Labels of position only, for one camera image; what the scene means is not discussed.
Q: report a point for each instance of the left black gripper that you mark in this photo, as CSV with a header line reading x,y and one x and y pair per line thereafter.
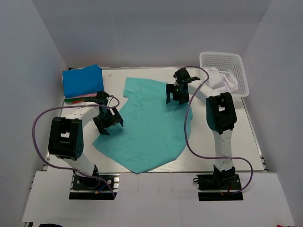
x,y
101,126

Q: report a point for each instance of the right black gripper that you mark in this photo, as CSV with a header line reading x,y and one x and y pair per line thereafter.
x,y
170,88

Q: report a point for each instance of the teal t shirt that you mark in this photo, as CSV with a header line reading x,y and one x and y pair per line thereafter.
x,y
153,133

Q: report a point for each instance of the white t shirt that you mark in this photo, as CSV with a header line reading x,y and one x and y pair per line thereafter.
x,y
222,81

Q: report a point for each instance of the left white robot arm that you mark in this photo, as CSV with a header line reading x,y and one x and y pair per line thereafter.
x,y
66,139

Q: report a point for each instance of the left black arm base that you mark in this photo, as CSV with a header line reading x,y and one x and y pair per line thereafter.
x,y
83,188

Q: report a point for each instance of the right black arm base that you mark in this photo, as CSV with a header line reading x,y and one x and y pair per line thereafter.
x,y
210,190

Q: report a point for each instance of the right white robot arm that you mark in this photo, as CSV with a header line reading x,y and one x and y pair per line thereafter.
x,y
220,116

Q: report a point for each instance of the folded pink t shirt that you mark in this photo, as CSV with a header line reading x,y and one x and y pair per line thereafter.
x,y
86,95

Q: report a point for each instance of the folded red t shirt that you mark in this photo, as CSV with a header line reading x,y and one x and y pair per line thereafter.
x,y
78,102

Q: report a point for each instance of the folded green t shirt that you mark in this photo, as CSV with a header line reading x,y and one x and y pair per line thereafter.
x,y
71,100

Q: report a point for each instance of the white plastic basket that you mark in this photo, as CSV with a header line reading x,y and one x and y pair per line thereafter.
x,y
227,62

